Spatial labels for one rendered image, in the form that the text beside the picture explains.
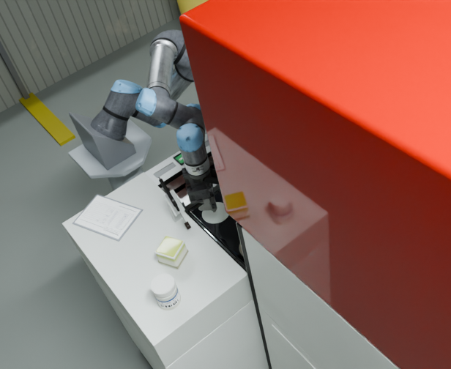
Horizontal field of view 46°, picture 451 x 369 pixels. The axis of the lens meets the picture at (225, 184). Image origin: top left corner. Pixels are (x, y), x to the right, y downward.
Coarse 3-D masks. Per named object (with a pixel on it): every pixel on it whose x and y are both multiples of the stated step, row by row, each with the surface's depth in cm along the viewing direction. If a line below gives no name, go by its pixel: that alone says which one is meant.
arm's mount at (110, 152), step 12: (72, 120) 225; (84, 120) 223; (84, 132) 218; (96, 132) 216; (84, 144) 235; (96, 144) 214; (108, 144) 218; (120, 144) 222; (132, 144) 226; (96, 156) 227; (108, 156) 221; (120, 156) 225; (108, 168) 225
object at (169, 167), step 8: (208, 144) 206; (176, 152) 205; (208, 152) 202; (168, 160) 202; (152, 168) 201; (160, 168) 200; (168, 168) 200; (176, 168) 199; (152, 176) 198; (160, 176) 197; (168, 176) 196
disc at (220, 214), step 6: (222, 204) 191; (210, 210) 190; (216, 210) 189; (222, 210) 189; (204, 216) 188; (210, 216) 188; (216, 216) 187; (222, 216) 187; (210, 222) 186; (216, 222) 186
